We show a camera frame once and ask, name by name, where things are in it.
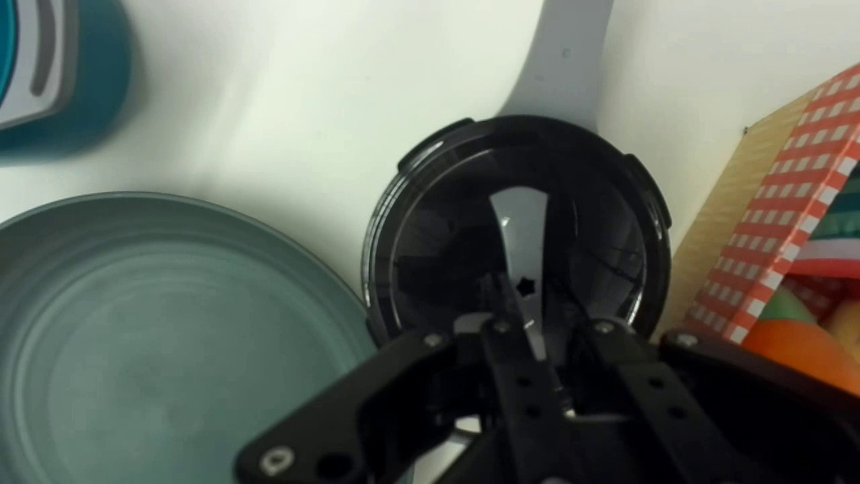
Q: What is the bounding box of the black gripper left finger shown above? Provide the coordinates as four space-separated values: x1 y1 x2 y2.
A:
237 312 576 484

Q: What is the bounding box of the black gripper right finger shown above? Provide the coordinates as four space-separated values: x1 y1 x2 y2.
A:
577 317 860 484

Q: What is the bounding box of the smoked glass pot lid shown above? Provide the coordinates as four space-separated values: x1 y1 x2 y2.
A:
370 118 670 344

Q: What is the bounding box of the green plush toy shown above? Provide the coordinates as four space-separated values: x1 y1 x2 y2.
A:
760 285 821 331

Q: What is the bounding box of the yellow plush toy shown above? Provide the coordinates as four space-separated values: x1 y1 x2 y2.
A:
821 297 860 362

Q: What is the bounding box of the striped watermelon plush toy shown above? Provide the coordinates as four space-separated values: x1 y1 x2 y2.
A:
788 170 860 281

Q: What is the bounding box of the red checkered basket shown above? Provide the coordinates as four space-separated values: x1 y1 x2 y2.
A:
659 62 860 397

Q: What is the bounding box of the large grey frying pan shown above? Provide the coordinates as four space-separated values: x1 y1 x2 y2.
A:
0 188 384 484

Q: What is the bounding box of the teal mug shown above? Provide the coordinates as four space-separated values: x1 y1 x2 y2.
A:
0 0 139 161

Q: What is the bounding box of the small black pot grey handle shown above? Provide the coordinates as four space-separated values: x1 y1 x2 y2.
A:
361 0 674 347

